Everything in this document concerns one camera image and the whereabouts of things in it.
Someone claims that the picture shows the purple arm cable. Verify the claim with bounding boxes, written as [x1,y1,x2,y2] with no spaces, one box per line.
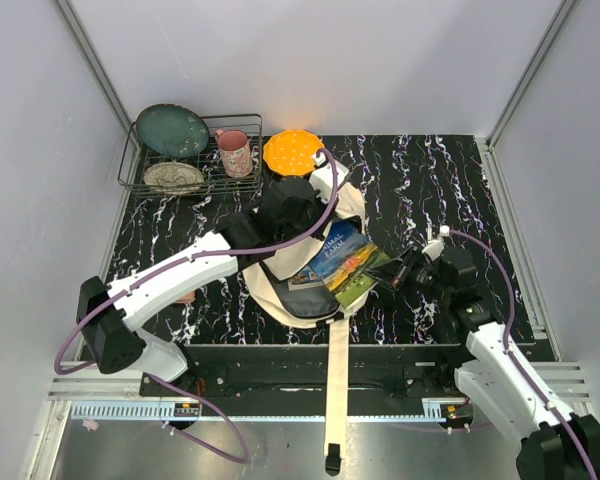
[53,147,340,464]
[447,229,600,480]

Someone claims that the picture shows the dark teal plate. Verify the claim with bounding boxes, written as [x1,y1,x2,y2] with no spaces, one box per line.
[135,104,210,158]

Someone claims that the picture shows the cream canvas backpack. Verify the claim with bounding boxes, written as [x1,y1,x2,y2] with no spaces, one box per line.
[242,183,369,474]

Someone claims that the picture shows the light blue coin book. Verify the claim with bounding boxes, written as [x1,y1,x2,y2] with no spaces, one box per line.
[287,267,324,291]

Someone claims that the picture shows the pink ghost pattern mug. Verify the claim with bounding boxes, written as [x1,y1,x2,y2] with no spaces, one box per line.
[214,129,253,178]

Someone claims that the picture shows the aluminium front rail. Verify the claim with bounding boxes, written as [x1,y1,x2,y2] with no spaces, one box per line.
[48,362,590,403]

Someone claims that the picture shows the yellow polka dot plate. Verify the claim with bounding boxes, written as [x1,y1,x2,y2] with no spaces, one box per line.
[263,130,324,176]

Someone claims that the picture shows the blue Animal Farm book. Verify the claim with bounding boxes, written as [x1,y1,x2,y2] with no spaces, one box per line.
[309,220,390,309]

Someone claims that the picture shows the grey wire dish rack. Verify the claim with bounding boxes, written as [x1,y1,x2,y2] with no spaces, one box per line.
[117,113,263,198]

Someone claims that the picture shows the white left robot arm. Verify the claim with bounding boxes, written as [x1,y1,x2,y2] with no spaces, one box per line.
[73,177,337,396]

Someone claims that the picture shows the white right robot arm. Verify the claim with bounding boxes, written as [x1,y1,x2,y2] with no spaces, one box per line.
[365,247,600,479]

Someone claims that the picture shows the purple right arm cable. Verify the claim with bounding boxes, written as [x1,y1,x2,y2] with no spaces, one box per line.
[447,229,600,480]

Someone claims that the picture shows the salmon leather wallet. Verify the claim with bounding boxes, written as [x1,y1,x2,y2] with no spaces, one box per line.
[177,291,196,304]

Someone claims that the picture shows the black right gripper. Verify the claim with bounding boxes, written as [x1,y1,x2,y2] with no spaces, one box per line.
[363,245,452,303]

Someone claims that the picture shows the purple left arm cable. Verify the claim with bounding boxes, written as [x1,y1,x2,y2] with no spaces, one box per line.
[53,147,340,464]

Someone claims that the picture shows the speckled beige plate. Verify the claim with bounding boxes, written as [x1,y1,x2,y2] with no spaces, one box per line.
[143,162,205,196]

